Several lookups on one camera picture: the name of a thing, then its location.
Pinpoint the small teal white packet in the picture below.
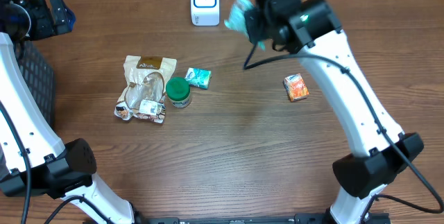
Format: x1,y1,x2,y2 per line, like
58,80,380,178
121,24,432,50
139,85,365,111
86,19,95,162
185,67,212,89

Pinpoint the teal tissue packet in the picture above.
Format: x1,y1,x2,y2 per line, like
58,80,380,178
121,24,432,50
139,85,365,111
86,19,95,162
224,0,254,38

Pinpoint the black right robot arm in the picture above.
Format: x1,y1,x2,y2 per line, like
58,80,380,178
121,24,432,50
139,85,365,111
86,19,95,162
245,0,424,223

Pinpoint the beige brown snack pouch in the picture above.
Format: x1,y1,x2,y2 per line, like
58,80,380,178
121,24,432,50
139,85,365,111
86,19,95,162
114,55,177,124

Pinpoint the orange white snack packet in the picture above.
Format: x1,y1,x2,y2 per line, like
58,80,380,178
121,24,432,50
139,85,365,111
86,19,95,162
283,74,309,102

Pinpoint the green lid seasoning jar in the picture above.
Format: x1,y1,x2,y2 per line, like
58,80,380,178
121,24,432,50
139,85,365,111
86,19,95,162
166,77,191,108

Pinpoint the dark grey mesh basket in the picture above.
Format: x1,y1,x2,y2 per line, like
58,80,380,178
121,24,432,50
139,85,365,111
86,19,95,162
15,41,56,127

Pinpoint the white barcode scanner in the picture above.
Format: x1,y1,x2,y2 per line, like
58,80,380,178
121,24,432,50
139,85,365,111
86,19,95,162
190,0,220,26

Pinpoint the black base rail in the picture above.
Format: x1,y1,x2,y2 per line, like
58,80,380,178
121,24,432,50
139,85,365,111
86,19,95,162
138,212,391,224

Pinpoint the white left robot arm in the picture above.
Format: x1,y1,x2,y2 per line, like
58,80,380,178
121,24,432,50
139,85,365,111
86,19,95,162
1,0,144,223

